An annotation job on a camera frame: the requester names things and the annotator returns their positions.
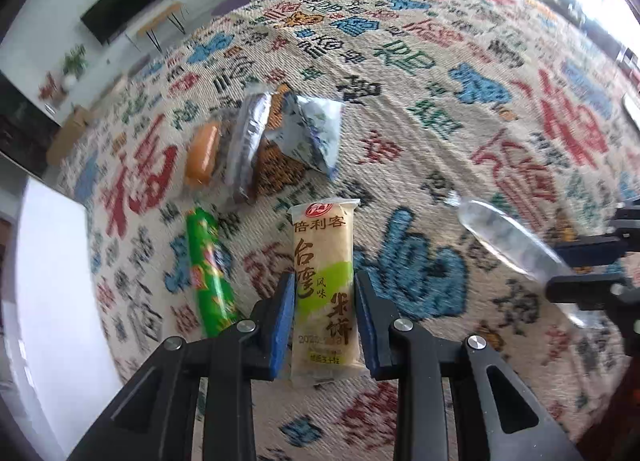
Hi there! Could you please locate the yellow rice cracker packet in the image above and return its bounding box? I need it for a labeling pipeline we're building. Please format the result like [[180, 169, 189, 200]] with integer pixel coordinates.
[[290, 198, 363, 386]]

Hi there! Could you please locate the patterned woven tablecloth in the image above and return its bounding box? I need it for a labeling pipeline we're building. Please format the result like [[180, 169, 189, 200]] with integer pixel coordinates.
[[58, 0, 639, 439]]

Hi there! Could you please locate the orange bread roll packet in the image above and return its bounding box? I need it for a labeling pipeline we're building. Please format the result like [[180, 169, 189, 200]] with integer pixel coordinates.
[[184, 122, 220, 188]]

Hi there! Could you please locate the grey triangular snack bag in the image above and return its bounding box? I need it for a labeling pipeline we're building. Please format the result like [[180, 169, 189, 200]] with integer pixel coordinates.
[[266, 91, 344, 180]]

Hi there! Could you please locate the red flower arrangement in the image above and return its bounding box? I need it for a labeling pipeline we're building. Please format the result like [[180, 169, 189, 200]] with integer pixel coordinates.
[[38, 72, 66, 109]]

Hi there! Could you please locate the plant in white vase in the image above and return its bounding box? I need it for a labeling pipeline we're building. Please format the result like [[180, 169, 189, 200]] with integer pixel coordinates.
[[62, 44, 87, 90]]

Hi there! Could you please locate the white storage box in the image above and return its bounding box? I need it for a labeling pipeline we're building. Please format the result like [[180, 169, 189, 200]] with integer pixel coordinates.
[[1, 179, 122, 460]]

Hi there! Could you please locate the green sausage snack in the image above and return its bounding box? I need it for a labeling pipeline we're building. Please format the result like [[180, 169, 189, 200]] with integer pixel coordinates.
[[186, 206, 240, 337]]

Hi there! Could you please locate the small wooden bench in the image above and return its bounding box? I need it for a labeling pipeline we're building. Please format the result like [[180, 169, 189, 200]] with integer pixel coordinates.
[[136, 2, 186, 52]]

